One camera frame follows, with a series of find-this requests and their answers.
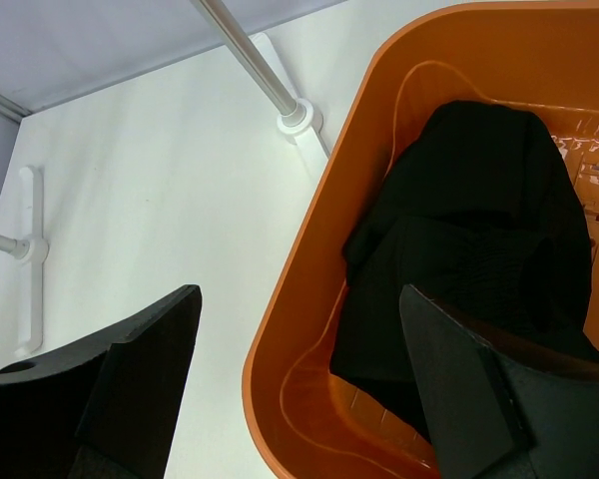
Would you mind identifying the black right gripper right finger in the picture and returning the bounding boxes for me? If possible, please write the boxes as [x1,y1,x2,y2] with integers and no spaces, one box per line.
[400,285,599,478]

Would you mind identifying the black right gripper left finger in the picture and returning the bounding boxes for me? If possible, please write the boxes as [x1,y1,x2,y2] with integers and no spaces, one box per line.
[0,284,203,478]

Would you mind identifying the black shorts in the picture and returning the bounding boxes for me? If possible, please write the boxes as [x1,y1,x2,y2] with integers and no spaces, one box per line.
[329,101,599,436]

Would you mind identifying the white metal clothes rack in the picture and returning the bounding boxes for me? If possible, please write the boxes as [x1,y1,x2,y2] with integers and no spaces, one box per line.
[0,0,329,358]

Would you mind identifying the orange plastic basket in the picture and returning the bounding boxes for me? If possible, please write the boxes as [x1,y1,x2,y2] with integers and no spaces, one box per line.
[243,1,599,478]

